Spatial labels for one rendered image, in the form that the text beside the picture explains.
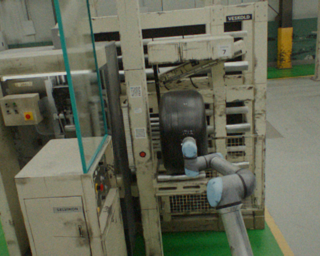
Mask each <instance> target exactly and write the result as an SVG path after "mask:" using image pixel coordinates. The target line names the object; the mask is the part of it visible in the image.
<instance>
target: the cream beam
mask: <svg viewBox="0 0 320 256"><path fill-rule="evenodd" d="M224 44H231V55H229V56H218V46H217V45H224ZM147 50H148V61H149V65H157V64H165V63H179V62H192V61H206V60H220V59H233V58H234V37H232V36H229V35H224V36H210V37H198V38H191V39H179V40H165V41H152V42H149V43H148V44H147Z"/></svg>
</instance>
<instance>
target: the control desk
mask: <svg viewBox="0 0 320 256"><path fill-rule="evenodd" d="M14 181H15V186H16V190H17V194H18V199H19V201H20V206H21V210H22V214H23V219H24V223H25V227H26V232H27V236H28V239H29V243H30V247H31V252H32V255H33V256H127V250H126V242H125V238H124V230H123V223H122V215H121V207H120V199H119V191H118V183H117V175H116V168H115V163H114V156H113V148H112V140H111V136H108V137H107V138H106V139H105V141H104V143H103V145H102V147H101V149H100V150H99V153H98V155H97V156H96V157H95V159H94V161H93V163H92V165H91V167H90V169H89V170H88V173H87V174H84V173H83V169H82V163H81V157H80V150H79V144H78V138H71V139H55V140H50V141H49V142H48V143H47V144H46V145H45V146H44V147H43V148H42V149H41V150H40V151H39V152H38V153H37V154H36V156H35V157H34V158H33V159H32V160H31V161H30V162H28V164H27V165H26V166H25V167H24V168H23V169H22V170H21V171H20V172H18V174H17V175H16V176H15V177H14Z"/></svg>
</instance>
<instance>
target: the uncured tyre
mask: <svg viewBox="0 0 320 256"><path fill-rule="evenodd" d="M186 102H188V106H184V105H183V103H186ZM184 130H187V131H195V139H196V141H197V142H196V147H197V156H198V157H200V156H205V155H208V135H207V120H206V110H205V103H204V99H203V96H202V95H201V94H200V93H199V92H198V91H194V90H179V91H168V92H165V93H164V94H163V96H162V97H161V98H160V100H159V138H160V145H161V154H162V160H163V165H164V167H165V169H166V170H168V171H169V173H172V174H184V173H185V168H184V157H183V153H182V146H181V140H182V131H184Z"/></svg>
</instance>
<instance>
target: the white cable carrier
mask: <svg viewBox="0 0 320 256"><path fill-rule="evenodd" d="M122 106H128V103H127V102H126V103H125V104H123V103H122ZM122 112H123V122H124V128H125V129H124V130H125V132H126V134H125V135H126V143H127V151H128V158H129V166H135V163H134V155H133V146H132V138H131V137H132V136H131V129H130V128H131V127H130V119H129V112H128V108H122Z"/></svg>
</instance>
